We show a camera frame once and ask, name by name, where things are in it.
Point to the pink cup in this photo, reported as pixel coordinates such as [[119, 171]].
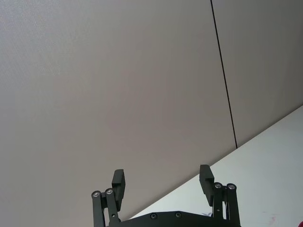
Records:
[[300, 224]]

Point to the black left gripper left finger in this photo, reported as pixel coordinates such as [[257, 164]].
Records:
[[118, 186]]

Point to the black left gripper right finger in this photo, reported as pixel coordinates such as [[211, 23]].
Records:
[[206, 184]]

